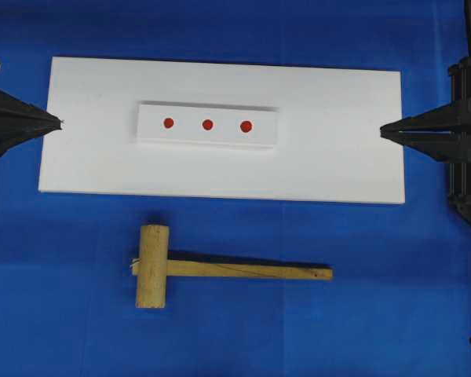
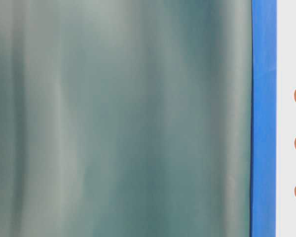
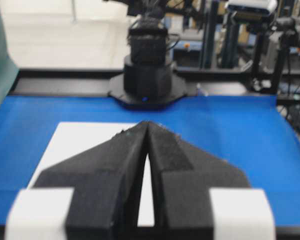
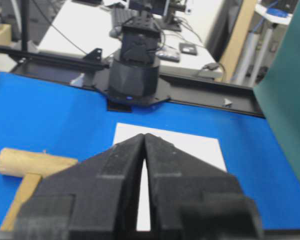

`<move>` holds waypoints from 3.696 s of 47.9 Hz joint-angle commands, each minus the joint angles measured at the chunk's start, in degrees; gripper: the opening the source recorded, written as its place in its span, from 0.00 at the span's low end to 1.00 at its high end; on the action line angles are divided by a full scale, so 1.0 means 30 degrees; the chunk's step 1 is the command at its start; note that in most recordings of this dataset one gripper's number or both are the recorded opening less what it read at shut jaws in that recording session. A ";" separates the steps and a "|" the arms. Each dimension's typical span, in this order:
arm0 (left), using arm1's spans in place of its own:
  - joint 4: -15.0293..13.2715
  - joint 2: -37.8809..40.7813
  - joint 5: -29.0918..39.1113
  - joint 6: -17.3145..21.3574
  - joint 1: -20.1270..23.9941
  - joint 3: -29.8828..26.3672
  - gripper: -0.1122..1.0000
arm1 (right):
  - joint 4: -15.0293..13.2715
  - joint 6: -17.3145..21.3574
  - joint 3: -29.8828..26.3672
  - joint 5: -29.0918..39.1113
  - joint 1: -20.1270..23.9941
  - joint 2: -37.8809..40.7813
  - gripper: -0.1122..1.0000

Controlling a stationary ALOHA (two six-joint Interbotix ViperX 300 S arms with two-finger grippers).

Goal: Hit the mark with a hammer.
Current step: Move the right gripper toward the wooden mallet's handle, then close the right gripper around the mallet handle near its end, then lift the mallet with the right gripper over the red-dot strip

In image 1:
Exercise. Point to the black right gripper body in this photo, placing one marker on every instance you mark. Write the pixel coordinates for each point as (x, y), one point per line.
(469, 133)

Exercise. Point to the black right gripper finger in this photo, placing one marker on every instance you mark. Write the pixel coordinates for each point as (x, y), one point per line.
(446, 148)
(451, 117)

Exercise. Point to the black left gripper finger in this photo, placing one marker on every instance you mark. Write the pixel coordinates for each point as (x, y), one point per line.
(17, 112)
(12, 138)

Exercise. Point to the wooden mallet hammer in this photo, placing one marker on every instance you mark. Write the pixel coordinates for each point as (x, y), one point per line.
(154, 265)

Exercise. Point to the red dot mark left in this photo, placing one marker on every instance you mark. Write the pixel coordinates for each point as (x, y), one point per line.
(168, 123)

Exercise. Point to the red dot mark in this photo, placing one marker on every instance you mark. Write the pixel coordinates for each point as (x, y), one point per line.
(246, 126)
(168, 123)
(207, 124)

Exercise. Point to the red dot mark middle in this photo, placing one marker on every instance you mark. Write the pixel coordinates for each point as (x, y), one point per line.
(207, 124)

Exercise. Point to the red dot mark right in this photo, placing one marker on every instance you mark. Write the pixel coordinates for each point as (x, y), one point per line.
(246, 126)

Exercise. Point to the large white foam board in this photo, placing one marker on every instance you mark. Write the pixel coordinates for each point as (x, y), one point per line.
(328, 148)

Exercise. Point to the blue table cloth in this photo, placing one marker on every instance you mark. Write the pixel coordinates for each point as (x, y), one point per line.
(400, 300)

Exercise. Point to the small white raised block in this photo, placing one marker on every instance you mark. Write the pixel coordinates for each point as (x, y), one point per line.
(188, 128)

